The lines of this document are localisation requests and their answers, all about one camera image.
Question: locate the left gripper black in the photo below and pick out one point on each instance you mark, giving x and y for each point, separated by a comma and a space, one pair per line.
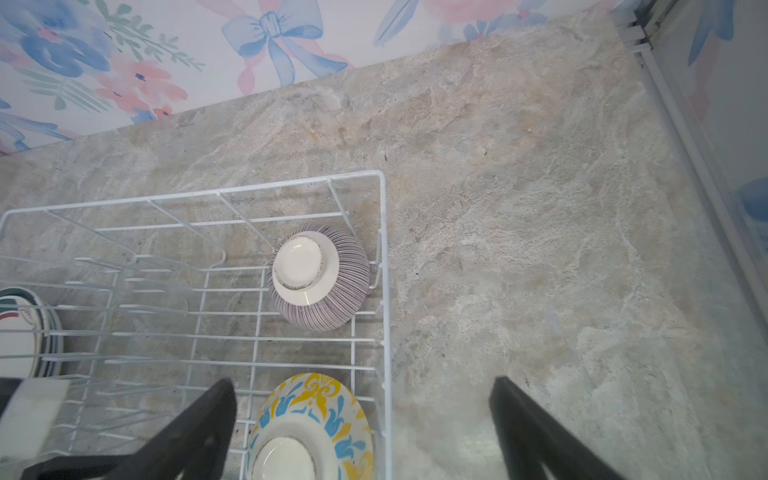
74, 467

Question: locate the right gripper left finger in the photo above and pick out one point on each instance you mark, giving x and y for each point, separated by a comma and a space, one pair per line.
194, 445

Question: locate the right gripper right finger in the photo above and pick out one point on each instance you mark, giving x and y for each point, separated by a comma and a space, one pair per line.
534, 444

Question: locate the yellow blue patterned bowl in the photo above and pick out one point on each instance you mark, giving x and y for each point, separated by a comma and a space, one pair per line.
310, 427

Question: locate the white wire dish rack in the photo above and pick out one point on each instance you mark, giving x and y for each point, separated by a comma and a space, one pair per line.
162, 296

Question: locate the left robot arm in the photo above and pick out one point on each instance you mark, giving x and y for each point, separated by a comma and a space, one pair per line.
29, 409

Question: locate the right corner aluminium profile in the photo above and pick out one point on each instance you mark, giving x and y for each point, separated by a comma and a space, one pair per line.
705, 65

